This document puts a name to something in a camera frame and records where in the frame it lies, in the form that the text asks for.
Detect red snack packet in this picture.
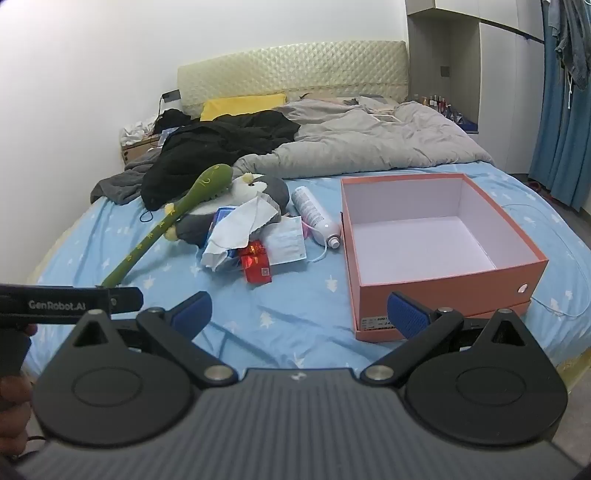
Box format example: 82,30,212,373
238,240,271,285

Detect white paper towel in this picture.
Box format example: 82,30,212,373
201,194,280,272

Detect blue tissue pack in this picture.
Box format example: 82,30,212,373
206,207,239,247

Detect light blue face mask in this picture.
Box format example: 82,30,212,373
263,215,342,268

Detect person's left hand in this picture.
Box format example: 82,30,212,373
0,323,39,458

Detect orange cardboard box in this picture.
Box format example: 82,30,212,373
341,174,548,342

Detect grey penguin plush toy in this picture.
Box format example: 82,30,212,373
164,173,290,248

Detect blue star bedsheet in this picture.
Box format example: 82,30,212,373
29,162,590,372

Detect white spray bottle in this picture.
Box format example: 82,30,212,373
291,186,342,250

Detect dark grey garment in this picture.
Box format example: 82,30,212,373
90,148,160,205

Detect green plush back scratcher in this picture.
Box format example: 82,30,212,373
100,164,232,288

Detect black clothing pile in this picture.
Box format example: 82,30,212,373
140,110,300,211

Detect grey duvet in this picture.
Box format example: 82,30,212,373
233,97,493,179

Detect blue curtain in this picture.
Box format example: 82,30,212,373
529,1,590,211

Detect yellow pillow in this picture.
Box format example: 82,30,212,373
200,93,287,121

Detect bottles on shelf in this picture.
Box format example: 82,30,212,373
412,93,478,133

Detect cream quilted headboard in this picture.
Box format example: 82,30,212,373
177,40,410,117

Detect grey white wardrobe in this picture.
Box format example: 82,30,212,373
406,1,544,174

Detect wall power socket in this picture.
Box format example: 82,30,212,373
161,89,181,103

